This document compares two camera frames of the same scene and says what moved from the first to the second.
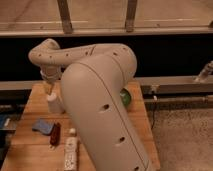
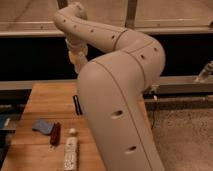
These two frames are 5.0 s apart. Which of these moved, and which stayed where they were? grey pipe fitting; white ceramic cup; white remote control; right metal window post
Moved: white ceramic cup
Stayed: right metal window post; grey pipe fitting; white remote control
